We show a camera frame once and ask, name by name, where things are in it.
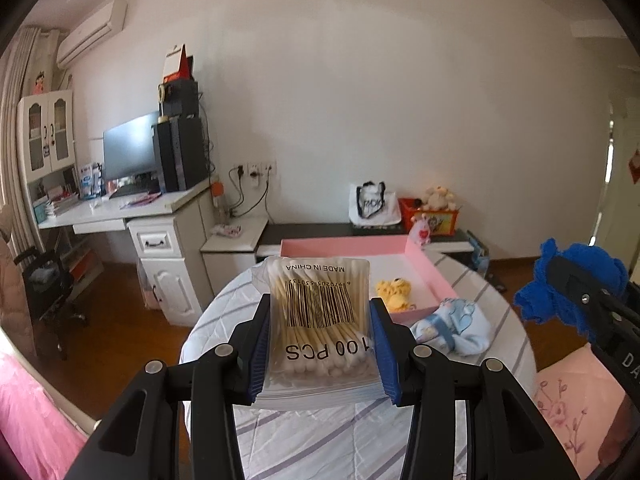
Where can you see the black and white tv stand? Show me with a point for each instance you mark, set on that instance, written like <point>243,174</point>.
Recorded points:
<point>320,230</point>

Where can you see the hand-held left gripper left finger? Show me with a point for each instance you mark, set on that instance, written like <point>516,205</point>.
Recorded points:
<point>255,355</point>

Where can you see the yellow crocheted toy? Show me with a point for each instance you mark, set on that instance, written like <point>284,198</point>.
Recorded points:
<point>392,292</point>

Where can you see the small red doll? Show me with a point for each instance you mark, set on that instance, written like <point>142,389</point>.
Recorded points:
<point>41,83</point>

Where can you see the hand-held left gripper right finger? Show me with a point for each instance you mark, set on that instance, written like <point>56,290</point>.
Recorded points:
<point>385,355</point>

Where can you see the beige quilted cloth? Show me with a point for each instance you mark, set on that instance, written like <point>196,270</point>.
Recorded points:
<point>7,270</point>

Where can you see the white drawer cabinet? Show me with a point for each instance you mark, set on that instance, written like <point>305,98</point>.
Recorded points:
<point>165,280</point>

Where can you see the white glass door cabinet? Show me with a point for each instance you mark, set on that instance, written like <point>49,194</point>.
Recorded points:
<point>46,100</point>

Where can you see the pink floral cushion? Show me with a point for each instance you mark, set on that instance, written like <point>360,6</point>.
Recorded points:
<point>570,395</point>

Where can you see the pink shallow tray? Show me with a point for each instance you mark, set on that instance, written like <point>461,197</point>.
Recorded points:
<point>350,265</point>

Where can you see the red and white carton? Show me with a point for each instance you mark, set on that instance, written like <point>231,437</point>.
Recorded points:
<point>172,62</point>

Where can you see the blue cardboard box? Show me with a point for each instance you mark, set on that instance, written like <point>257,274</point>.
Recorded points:
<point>480,255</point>

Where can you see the white air conditioner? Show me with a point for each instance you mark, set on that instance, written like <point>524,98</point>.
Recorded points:
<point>90,35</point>

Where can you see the cotton swab bag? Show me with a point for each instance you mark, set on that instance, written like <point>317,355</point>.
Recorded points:
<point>320,310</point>

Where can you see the pink plush toy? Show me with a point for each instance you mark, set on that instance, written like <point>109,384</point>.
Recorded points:
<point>421,232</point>

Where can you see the black keyboard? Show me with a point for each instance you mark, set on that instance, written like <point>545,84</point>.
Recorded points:
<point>130,190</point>

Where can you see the yellowish tape roll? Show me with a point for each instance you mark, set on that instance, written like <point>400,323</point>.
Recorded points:
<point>162,91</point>

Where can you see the white tote bag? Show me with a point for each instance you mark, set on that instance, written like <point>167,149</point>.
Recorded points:
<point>372,207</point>

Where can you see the bright pink cloth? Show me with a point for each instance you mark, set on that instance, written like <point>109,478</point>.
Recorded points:
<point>30,410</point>

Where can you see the black office chair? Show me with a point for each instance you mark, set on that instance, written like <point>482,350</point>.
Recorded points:
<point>45,285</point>

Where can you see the blue cartoon print cloth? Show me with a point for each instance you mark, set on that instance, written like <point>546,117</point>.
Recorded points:
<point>460,330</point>

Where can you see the white wall socket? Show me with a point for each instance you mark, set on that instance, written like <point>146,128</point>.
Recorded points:
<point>265,166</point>

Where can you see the red toy box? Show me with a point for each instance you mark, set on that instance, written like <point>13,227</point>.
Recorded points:
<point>440,222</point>

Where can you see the orange box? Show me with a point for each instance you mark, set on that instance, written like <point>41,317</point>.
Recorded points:
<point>82,265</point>

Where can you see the white low shelf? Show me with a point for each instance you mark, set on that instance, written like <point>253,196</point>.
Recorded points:
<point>245,235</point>

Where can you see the black box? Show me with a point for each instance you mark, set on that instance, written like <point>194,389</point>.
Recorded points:
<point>182,100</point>

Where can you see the stack of books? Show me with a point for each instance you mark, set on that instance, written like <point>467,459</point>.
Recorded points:
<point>55,207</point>

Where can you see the blue and white carton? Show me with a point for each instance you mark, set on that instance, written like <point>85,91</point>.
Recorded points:
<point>89,180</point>

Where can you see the beige plush toy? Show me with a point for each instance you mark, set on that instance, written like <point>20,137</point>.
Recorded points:
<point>437,197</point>

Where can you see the blue crocheted piece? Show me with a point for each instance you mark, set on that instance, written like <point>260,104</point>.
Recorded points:
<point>540,300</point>

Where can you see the black floor scale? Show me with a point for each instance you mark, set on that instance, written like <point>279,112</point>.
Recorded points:
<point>495,280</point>

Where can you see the red door ornament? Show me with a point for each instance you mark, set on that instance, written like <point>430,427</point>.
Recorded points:
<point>636,165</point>

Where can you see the orange capped bottle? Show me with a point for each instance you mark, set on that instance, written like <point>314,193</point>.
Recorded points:
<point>218,205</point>

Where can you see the white desk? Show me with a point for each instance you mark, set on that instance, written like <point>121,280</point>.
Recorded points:
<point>165,205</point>

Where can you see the black computer monitor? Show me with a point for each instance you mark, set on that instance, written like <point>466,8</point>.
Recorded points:
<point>130,147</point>

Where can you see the small patterned packet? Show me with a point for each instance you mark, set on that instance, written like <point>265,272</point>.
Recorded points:
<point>227,231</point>

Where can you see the black computer tower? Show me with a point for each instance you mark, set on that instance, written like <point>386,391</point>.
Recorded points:
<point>182,155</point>

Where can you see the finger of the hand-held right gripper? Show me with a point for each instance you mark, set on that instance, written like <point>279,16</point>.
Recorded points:
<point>575,282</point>

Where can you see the pink pens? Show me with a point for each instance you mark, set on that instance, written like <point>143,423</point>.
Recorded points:
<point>142,201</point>

